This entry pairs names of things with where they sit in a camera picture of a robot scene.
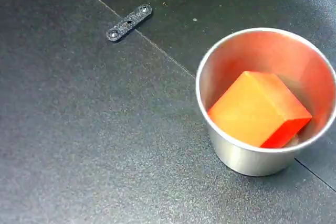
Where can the stainless steel cup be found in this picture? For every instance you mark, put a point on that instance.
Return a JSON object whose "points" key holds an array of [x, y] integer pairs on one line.
{"points": [[236, 158]]}

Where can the small silver screw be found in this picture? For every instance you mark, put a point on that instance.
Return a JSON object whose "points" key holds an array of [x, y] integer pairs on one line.
{"points": [[144, 9], [113, 34]]}

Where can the black flat joining plate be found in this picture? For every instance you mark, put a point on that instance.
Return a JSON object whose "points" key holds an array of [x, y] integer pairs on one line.
{"points": [[128, 22]]}

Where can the red cube block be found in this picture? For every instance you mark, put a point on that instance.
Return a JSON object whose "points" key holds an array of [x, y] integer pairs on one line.
{"points": [[254, 108]]}

